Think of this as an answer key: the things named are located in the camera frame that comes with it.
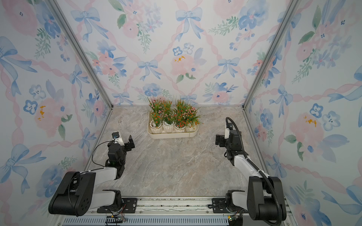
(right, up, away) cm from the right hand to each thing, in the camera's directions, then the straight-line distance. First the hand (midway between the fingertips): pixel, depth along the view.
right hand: (226, 128), depth 91 cm
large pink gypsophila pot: (-22, +6, +1) cm, 23 cm away
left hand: (-65, -5, -3) cm, 65 cm away
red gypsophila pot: (-29, +5, +1) cm, 30 cm away
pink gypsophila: (-46, +15, +6) cm, 48 cm away
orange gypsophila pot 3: (-29, +16, +14) cm, 36 cm away
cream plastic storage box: (-37, -6, +9) cm, 39 cm away
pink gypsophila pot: (-38, +2, +9) cm, 39 cm away
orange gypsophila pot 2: (-47, +1, +7) cm, 47 cm away
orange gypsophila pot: (-40, +15, +8) cm, 43 cm away
